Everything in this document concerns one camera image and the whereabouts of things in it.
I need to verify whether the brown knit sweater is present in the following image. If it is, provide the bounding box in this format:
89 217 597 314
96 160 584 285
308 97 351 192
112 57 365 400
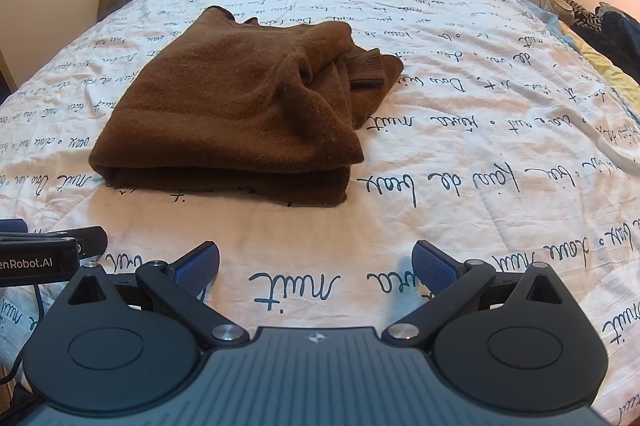
89 5 405 208

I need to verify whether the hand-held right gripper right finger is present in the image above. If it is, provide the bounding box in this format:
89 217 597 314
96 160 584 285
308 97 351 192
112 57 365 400
382 240 568 349

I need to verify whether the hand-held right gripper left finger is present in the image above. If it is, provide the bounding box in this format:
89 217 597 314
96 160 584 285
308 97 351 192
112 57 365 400
67 241 249 349

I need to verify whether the black cable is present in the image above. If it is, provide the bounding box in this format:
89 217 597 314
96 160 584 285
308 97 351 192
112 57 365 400
0 282 47 388

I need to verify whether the black striped cloth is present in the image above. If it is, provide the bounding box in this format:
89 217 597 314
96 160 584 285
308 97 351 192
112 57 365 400
560 0 607 33

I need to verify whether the pale yellow blue quilt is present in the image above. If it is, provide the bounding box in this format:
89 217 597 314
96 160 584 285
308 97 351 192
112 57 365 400
520 0 640 113

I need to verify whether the dark clothing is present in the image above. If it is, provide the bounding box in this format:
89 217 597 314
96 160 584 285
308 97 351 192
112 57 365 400
596 5 640 83

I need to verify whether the white script-printed blanket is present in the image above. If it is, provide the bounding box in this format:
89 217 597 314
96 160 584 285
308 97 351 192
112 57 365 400
0 0 640 422

